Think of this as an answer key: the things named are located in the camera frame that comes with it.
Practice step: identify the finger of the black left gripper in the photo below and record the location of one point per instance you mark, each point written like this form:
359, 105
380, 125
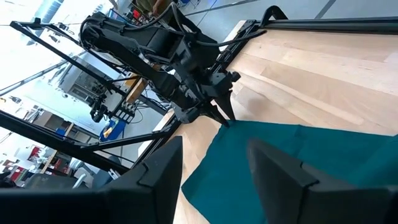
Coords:
227, 104
216, 114

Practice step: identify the teal microfiber towel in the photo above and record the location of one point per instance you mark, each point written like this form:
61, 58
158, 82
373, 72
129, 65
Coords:
220, 183

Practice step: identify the black aluminium table frame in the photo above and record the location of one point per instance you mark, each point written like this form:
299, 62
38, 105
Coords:
342, 25

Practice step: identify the black power strip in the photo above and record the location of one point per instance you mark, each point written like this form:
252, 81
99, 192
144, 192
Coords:
124, 114

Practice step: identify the black hanging camera device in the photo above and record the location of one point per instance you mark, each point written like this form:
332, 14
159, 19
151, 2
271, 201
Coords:
98, 110

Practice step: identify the person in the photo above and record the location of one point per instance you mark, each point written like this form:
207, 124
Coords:
155, 6

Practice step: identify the grey metal cabinet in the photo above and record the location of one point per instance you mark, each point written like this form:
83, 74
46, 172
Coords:
81, 84

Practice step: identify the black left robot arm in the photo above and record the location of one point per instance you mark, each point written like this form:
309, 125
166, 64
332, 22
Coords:
124, 46

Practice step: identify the wooden board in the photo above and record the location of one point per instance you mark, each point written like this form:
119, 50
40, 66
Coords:
136, 90

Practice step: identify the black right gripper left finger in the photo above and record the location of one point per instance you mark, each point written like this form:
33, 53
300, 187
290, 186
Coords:
149, 199

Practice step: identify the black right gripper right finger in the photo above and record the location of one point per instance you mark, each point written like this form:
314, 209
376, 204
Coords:
295, 199

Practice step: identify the blue plastic item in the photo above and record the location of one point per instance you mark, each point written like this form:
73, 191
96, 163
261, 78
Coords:
112, 130

